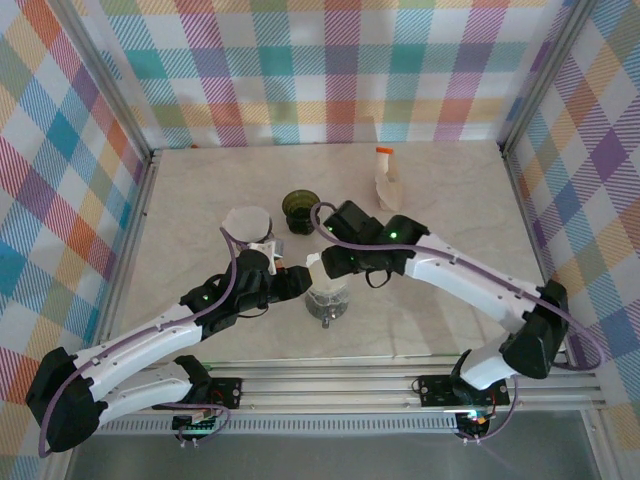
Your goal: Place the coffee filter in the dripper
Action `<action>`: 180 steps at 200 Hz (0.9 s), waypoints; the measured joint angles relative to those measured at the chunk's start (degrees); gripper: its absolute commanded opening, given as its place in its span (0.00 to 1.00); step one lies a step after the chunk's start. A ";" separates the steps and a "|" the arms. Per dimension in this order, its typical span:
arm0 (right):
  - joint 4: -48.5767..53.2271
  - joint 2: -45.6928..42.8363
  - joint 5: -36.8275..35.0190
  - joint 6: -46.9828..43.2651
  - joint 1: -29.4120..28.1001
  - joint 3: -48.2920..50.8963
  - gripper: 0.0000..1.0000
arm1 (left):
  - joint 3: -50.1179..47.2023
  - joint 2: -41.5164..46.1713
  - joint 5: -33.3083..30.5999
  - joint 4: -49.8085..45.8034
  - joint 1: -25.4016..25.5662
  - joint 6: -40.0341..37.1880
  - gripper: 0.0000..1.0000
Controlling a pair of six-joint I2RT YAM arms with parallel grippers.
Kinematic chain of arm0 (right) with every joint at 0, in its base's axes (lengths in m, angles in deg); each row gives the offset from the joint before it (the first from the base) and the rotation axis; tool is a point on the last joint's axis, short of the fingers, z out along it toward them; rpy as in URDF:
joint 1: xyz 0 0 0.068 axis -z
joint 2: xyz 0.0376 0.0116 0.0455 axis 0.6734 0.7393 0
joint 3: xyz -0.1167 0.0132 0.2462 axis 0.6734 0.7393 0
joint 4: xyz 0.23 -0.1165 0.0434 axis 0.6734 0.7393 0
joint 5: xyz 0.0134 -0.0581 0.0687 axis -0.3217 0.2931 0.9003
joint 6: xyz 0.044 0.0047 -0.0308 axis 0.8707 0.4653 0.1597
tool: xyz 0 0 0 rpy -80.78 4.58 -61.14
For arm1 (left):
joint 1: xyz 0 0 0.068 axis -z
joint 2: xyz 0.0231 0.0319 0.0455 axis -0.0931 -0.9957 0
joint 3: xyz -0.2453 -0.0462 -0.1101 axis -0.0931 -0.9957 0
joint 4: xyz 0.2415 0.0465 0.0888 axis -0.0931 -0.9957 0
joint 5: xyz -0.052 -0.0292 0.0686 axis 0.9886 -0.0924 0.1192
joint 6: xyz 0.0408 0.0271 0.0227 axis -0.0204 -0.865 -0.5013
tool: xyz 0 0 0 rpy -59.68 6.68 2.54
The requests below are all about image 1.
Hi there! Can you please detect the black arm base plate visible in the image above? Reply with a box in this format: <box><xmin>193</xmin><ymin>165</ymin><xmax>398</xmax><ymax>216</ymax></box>
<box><xmin>416</xmin><ymin>373</ymin><xmax>512</xmax><ymax>410</ymax></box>
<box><xmin>207</xmin><ymin>377</ymin><xmax>245</xmax><ymax>410</ymax></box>

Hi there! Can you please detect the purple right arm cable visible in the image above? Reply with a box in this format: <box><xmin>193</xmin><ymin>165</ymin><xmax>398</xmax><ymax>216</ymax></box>
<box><xmin>309</xmin><ymin>201</ymin><xmax>606</xmax><ymax>371</ymax></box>

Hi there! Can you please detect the grey metal sheet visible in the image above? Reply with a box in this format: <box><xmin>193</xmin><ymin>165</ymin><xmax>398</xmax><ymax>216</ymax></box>
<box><xmin>64</xmin><ymin>433</ymin><xmax>601</xmax><ymax>480</ymax></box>

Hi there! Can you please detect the slotted grey cable duct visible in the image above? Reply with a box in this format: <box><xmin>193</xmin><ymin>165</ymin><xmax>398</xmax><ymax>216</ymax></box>
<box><xmin>78</xmin><ymin>417</ymin><xmax>461</xmax><ymax>437</ymax></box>

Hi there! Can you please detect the wide aluminium mounting rail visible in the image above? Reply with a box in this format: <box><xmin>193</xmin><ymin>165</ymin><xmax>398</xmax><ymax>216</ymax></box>
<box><xmin>53</xmin><ymin>355</ymin><xmax>607</xmax><ymax>417</ymax></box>

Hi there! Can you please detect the smoky grey plastic cup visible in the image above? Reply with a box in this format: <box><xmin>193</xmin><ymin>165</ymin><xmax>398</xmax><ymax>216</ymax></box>
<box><xmin>304</xmin><ymin>292</ymin><xmax>352</xmax><ymax>329</ymax></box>

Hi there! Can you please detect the dark green coffee dripper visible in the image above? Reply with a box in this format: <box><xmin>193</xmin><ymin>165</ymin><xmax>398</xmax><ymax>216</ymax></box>
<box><xmin>281</xmin><ymin>188</ymin><xmax>321</xmax><ymax>235</ymax></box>

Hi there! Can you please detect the aluminium side rail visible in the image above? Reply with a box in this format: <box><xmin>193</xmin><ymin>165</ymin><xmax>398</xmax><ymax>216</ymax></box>
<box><xmin>499</xmin><ymin>142</ymin><xmax>576</xmax><ymax>366</ymax></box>
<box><xmin>94</xmin><ymin>148</ymin><xmax>162</xmax><ymax>359</ymax></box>

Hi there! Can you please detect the colourful plaid backdrop cloth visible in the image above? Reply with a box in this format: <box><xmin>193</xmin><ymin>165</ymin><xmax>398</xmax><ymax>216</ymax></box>
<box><xmin>74</xmin><ymin>0</ymin><xmax>581</xmax><ymax>149</ymax></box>
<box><xmin>507</xmin><ymin>0</ymin><xmax>640</xmax><ymax>451</ymax></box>
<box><xmin>0</xmin><ymin>0</ymin><xmax>149</xmax><ymax>480</ymax></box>

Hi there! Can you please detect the clear glass dripper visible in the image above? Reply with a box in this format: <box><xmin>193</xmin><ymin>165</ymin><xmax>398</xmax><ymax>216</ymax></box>
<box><xmin>305</xmin><ymin>252</ymin><xmax>347</xmax><ymax>296</ymax></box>

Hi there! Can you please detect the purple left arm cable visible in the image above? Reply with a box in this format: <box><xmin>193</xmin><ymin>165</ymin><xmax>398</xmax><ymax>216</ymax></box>
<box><xmin>38</xmin><ymin>225</ymin><xmax>256</xmax><ymax>459</ymax></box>

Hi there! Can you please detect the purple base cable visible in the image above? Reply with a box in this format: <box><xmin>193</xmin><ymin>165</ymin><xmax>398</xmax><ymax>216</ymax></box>
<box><xmin>462</xmin><ymin>379</ymin><xmax>517</xmax><ymax>446</ymax></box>
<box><xmin>164</xmin><ymin>399</ymin><xmax>234</xmax><ymax>444</ymax></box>

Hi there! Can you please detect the controller board with green light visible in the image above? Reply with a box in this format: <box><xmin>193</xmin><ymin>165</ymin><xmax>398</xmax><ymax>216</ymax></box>
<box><xmin>171</xmin><ymin>410</ymin><xmax>222</xmax><ymax>444</ymax></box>
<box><xmin>455</xmin><ymin>408</ymin><xmax>495</xmax><ymax>442</ymax></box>

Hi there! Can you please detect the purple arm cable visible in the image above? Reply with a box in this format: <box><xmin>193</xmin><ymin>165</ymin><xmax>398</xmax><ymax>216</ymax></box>
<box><xmin>38</xmin><ymin>225</ymin><xmax>256</xmax><ymax>459</ymax></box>
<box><xmin>309</xmin><ymin>201</ymin><xmax>606</xmax><ymax>371</ymax></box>

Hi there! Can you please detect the aluminium frame post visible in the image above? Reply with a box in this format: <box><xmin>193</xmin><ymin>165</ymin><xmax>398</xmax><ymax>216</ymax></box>
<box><xmin>498</xmin><ymin>0</ymin><xmax>597</xmax><ymax>154</ymax></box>
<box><xmin>49</xmin><ymin>0</ymin><xmax>154</xmax><ymax>160</ymax></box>

